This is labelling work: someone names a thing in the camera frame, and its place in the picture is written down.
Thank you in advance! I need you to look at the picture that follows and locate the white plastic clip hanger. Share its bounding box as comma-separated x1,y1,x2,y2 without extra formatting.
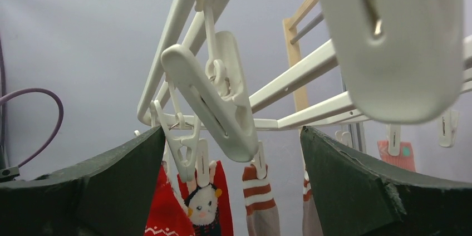
137,0,472,132

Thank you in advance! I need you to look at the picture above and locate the large near white clip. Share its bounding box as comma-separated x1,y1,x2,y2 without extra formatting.
320,0,464,124

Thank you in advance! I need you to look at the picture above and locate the plain red sock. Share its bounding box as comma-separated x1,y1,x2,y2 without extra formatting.
178,160,234,236

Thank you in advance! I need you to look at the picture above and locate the white hanger clip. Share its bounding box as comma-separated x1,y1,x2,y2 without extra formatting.
161,0,259,163

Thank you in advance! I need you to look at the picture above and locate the wooden rack frame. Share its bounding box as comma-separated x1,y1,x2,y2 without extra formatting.
283,0,318,112

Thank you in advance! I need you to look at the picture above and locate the pink patterned sock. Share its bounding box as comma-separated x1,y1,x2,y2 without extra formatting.
377,140,416,172

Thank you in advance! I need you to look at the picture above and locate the red snowflake sock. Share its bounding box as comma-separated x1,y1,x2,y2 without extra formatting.
144,166,195,236

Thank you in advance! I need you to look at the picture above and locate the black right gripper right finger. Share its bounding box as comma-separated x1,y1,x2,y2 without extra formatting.
300,126,471,235

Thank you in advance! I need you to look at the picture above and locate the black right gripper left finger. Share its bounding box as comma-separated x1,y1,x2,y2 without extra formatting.
1,127,165,235

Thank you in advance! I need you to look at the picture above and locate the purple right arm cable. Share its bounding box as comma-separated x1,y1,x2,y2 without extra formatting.
0,35,65,170

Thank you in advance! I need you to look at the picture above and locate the grey sock striped cuff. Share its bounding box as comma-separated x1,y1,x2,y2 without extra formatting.
242,165,281,236

